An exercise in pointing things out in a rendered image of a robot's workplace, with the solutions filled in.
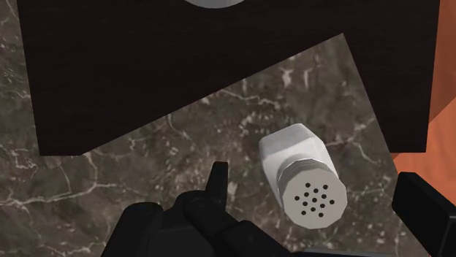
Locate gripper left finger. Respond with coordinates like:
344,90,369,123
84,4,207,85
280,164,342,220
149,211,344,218
101,161,286,257

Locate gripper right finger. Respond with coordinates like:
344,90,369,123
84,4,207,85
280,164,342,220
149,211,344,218
391,172,456,257

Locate white salt shaker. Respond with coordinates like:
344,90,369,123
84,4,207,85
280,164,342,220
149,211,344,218
258,123,349,230

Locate dark robot stand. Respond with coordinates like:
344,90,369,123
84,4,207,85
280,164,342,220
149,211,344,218
16,0,441,157

